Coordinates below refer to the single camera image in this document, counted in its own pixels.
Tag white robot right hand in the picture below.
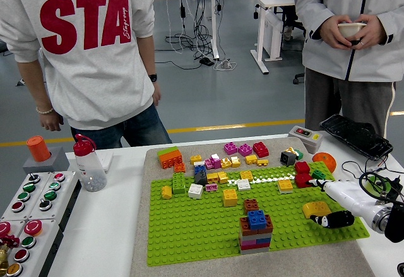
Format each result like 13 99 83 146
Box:
308 178 394 229

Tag person's left hand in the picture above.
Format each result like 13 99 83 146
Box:
350 13 388 50
151 81 162 108

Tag person's right hand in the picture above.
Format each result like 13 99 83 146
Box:
319 14 353 50
38 111 64 133

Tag white bowl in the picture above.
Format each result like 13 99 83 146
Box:
336 21 367 46

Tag yellow curved brick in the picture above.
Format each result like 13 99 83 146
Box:
302 201 332 220

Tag black plastic-wrapped device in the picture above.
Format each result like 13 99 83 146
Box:
319 114 394 161

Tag blue square brick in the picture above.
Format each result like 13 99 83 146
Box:
247 209 268 230

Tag green studded baseplate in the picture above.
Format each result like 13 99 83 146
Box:
146 160 371 268

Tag yellow brick on white base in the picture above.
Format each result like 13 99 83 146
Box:
277 179 294 195

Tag orange and green brick block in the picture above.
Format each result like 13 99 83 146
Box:
157 146 184 170

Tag long green brick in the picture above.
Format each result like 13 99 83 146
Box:
172 172 186 195

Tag small brown square brick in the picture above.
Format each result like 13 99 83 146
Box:
242 198 259 214

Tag white square brick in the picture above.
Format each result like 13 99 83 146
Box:
187 183 205 199
236 178 252 192

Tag brown-topped multicolour brick stack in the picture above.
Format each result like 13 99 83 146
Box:
239 215 274 255

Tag tall yellow square brick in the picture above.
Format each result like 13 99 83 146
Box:
222 188 239 208

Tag green tape roll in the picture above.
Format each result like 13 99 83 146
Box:
367 174 394 202

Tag orange cylinder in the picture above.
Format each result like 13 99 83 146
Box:
25 136 52 163

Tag person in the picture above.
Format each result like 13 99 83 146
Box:
292 0 404 139
0 0 173 150

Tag grey block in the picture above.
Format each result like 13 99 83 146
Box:
22 146 70 175

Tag orange fruit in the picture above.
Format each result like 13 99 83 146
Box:
312 151 337 174

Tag black power adapter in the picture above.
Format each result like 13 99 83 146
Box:
386 177 404 201

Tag white box under desk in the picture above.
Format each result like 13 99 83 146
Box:
264 10 283 62

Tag clear bottle with red cap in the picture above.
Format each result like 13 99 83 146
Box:
73 134 107 192

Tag grey push-button box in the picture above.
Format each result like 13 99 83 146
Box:
0 170 82 227

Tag grey emergency-stop button box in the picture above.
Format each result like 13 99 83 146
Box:
0 218 64 277

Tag brass valve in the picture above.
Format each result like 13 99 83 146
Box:
0 245 10 276

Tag black table cables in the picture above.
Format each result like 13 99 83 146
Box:
342 160 404 196

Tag white wall switch plate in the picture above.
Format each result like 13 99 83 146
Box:
94 150 114 174

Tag grey switch box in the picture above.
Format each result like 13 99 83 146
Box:
287 125 323 155

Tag hanging black cable bundle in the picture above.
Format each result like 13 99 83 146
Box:
154 0 228 69

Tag red valve handle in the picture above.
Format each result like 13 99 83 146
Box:
0 234 20 249

